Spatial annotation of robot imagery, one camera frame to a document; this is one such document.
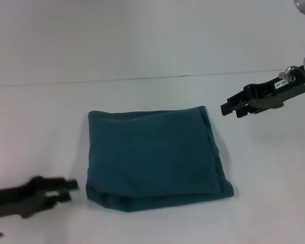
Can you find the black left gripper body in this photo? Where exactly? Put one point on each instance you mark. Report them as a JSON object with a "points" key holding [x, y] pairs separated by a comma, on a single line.
{"points": [[17, 198]]}

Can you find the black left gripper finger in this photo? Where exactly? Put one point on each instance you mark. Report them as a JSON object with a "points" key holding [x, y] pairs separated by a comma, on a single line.
{"points": [[59, 197], [63, 183]]}

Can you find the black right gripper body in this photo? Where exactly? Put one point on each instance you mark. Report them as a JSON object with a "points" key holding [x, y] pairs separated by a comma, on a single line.
{"points": [[277, 95]]}

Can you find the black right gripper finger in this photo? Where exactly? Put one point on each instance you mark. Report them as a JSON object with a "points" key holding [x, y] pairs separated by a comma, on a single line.
{"points": [[246, 110], [232, 104]]}

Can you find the teal blue t-shirt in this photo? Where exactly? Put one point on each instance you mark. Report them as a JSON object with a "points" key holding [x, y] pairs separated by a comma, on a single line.
{"points": [[155, 157]]}

